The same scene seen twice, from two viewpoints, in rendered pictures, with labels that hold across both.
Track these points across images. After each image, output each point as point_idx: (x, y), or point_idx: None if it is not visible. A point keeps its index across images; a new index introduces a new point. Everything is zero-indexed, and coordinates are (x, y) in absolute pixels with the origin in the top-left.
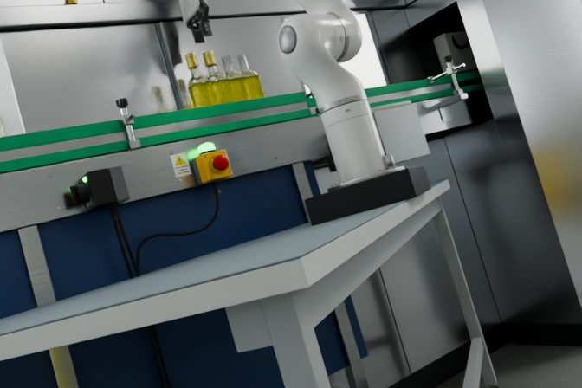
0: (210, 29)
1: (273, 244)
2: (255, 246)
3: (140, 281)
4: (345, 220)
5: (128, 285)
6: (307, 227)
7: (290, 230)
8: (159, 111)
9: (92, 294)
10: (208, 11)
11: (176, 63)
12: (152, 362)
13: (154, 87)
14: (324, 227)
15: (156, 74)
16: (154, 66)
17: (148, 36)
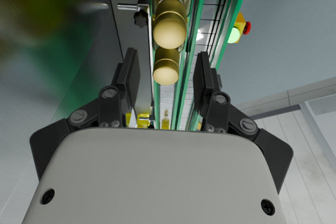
0: (209, 65)
1: (308, 42)
2: (285, 33)
3: (253, 68)
4: (333, 1)
5: (249, 70)
6: None
7: None
8: (96, 58)
9: (231, 75)
10: (266, 131)
11: (65, 77)
12: None
13: (82, 84)
14: (324, 15)
15: (69, 95)
16: (60, 110)
17: (16, 185)
